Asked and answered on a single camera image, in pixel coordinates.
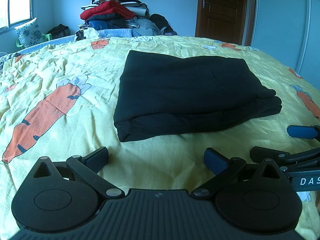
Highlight white wardrobe sliding door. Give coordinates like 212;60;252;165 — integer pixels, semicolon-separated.
252;0;319;88

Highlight yellow carrot print bedsheet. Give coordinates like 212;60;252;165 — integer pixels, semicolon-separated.
1;36;319;239

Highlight black pants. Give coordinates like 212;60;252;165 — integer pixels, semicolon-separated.
114;50;282;142

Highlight floral pillow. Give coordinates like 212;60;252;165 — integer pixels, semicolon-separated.
14;18;42;38

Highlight pile of clothes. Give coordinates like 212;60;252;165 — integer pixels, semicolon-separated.
75;0;177;41

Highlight black bag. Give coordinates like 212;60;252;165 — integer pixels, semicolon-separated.
47;24;71;40

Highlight brown wooden door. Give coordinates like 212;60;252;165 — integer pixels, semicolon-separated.
195;0;257;46

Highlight green plastic chair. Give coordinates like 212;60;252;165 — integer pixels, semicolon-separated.
16;32;52;49

